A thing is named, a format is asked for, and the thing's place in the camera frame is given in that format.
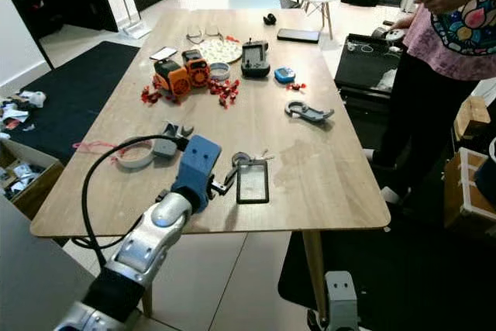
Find black framed clear card holder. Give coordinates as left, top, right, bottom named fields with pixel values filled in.
left=236, top=159, right=270, bottom=205

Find metal key ring with keys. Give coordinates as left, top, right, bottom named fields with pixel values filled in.
left=229, top=149, right=276, bottom=171

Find person's right hand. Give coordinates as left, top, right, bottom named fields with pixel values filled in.
left=392, top=15, right=419, bottom=31

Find wooden table leg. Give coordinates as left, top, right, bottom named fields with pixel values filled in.
left=302, top=230, right=326, bottom=320

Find grey metal gadget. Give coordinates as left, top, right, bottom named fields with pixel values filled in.
left=153, top=122, right=193, bottom=157

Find red clips pile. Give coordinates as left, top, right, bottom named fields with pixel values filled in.
left=141, top=85, right=164, bottom=105
left=208, top=78, right=239, bottom=109

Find large white tape roll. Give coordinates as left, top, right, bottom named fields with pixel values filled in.
left=114, top=136, right=156, bottom=171

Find small white tape roll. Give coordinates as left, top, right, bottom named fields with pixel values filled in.
left=208, top=62, right=231, bottom=81

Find grey carabiner tool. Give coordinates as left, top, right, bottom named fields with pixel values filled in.
left=284, top=101, right=335, bottom=125

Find black rug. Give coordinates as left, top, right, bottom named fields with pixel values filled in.
left=279, top=230, right=496, bottom=331
left=8, top=41, right=140, bottom=165

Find orange and black device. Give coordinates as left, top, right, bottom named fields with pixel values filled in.
left=153, top=60, right=191, bottom=99
left=181, top=49, right=210, bottom=88

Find small blue box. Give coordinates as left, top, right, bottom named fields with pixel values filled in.
left=274, top=67, right=297, bottom=84

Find black remote controller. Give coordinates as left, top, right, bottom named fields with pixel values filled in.
left=240, top=38, right=271, bottom=78

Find white dotted plate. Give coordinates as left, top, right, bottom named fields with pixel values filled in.
left=196, top=37, right=243, bottom=64

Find white smartphone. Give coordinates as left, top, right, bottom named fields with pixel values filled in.
left=150, top=47, right=178, bottom=62

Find thin framed glasses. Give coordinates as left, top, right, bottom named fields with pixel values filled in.
left=186, top=27, right=226, bottom=45

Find black smartphone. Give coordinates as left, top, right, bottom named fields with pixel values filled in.
left=277, top=29, right=321, bottom=43

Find open black case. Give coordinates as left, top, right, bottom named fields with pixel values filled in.
left=335, top=33, right=408, bottom=93

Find open cardboard box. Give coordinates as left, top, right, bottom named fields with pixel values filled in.
left=0, top=140, right=59, bottom=219

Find cardboard box with white edges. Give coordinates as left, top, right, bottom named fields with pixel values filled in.
left=444, top=147, right=496, bottom=235

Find white crumpled item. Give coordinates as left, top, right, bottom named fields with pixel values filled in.
left=8, top=91, right=47, bottom=126

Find white partition panel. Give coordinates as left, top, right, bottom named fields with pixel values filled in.
left=0, top=199, right=103, bottom=331

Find person in pink patterned shirt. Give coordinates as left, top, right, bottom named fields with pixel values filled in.
left=364, top=0, right=496, bottom=204

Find silver round gadget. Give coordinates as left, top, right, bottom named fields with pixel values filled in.
left=370, top=26, right=408, bottom=41

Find small brown cardboard box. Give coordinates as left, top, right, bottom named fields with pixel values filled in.
left=454, top=96, right=491, bottom=142

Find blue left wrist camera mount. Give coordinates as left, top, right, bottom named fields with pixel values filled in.
left=174, top=134, right=222, bottom=212

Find pink string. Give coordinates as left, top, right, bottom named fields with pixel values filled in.
left=72, top=141, right=121, bottom=155

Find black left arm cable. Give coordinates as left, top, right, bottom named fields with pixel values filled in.
left=72, top=134, right=191, bottom=253

